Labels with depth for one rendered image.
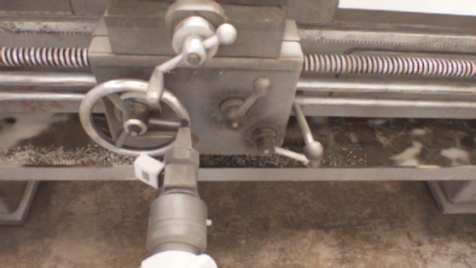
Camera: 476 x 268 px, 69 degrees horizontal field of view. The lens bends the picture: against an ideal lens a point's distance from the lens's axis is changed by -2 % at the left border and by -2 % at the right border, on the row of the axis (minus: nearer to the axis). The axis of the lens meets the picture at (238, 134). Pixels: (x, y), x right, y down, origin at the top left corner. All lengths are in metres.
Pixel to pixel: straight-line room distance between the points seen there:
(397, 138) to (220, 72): 0.68
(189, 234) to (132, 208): 0.89
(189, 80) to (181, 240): 0.32
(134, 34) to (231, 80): 0.20
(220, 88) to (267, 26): 0.16
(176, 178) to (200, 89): 0.22
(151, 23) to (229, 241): 0.88
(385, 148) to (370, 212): 0.42
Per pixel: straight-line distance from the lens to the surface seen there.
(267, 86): 0.62
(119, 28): 0.65
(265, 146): 0.78
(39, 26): 0.89
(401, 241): 1.48
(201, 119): 0.77
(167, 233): 0.52
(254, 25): 0.62
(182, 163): 0.57
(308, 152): 0.69
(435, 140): 1.25
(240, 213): 1.36
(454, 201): 1.62
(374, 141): 1.15
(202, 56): 0.54
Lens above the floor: 1.19
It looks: 48 degrees down
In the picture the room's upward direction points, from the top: 6 degrees clockwise
